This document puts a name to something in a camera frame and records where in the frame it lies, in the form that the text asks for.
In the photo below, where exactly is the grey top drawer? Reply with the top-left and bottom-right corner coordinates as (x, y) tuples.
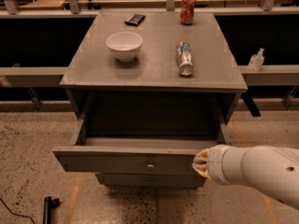
(53, 111), (229, 175)

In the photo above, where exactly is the grey drawer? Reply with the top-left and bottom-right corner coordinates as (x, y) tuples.
(96, 174), (206, 188)
(53, 111), (229, 175)

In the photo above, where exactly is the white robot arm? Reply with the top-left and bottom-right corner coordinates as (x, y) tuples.
(192, 145), (299, 209)

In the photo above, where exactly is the grey lower drawer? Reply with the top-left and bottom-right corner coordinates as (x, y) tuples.
(96, 174), (206, 188)

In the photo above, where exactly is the grey wooden cabinet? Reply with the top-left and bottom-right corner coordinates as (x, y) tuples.
(61, 11), (247, 136)

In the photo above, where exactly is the silver can lying down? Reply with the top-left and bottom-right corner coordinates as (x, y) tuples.
(176, 41), (193, 77)

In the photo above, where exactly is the white ceramic bowl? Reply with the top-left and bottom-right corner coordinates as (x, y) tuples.
(107, 32), (143, 62)

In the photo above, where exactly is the black tool on floor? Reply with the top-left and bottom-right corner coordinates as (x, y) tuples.
(43, 196), (60, 224)

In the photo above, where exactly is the black snack bar packet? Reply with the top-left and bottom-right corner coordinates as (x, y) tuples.
(124, 14), (146, 26)

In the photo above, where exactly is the orange upright soda can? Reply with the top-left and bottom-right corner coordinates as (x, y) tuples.
(180, 0), (196, 25)

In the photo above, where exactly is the grey metal railing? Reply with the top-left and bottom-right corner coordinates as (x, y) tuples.
(0, 7), (299, 110)

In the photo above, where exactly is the black cable on floor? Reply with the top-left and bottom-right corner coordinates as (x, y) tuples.
(0, 198), (36, 224)

